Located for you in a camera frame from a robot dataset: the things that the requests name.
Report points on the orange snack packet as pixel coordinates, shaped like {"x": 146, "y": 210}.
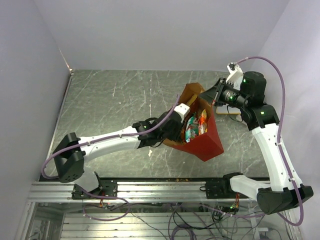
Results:
{"x": 202, "y": 122}

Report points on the red brown paper bag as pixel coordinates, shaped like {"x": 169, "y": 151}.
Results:
{"x": 205, "y": 146}

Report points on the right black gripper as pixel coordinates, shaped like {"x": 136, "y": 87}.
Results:
{"x": 213, "y": 94}

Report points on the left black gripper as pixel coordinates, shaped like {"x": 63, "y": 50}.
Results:
{"x": 178, "y": 132}

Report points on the white notepad board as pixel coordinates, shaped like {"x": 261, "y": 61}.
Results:
{"x": 227, "y": 110}

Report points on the Doritos chip bag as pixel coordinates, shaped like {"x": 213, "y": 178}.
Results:
{"x": 192, "y": 100}

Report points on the teal snack packet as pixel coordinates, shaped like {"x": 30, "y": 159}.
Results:
{"x": 191, "y": 129}

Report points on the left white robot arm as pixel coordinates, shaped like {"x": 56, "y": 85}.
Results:
{"x": 72, "y": 152}

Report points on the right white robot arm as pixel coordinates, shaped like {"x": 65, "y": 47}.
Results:
{"x": 285, "y": 188}

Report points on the aluminium rail frame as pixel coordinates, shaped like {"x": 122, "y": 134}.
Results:
{"x": 149, "y": 209}

